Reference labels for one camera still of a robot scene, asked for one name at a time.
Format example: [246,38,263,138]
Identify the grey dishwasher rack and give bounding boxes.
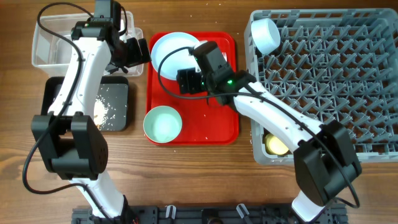
[244,8,397,163]

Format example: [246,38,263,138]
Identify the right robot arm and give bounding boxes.
[177,41,362,222]

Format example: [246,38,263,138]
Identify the white plastic fork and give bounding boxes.
[222,52,228,62]

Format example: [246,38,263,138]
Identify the light blue small bowl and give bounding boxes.
[251,18,281,55]

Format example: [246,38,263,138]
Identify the red serving tray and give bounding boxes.
[146,32,239,146]

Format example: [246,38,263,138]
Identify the yellow plastic cup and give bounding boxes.
[264,133,289,156]

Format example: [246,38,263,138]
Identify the rice food scraps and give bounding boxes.
[94,85,117,131]

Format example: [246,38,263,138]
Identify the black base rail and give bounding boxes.
[71,203,348,224]

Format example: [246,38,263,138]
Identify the light blue plate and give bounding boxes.
[150,32,201,81]

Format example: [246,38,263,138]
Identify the mint green bowl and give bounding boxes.
[143,106,183,144]

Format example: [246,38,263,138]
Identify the clear plastic bin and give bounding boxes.
[32,11,144,77]

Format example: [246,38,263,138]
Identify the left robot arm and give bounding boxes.
[31,1,150,223]

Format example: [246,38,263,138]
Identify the black plastic tray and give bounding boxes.
[40,76,129,131]

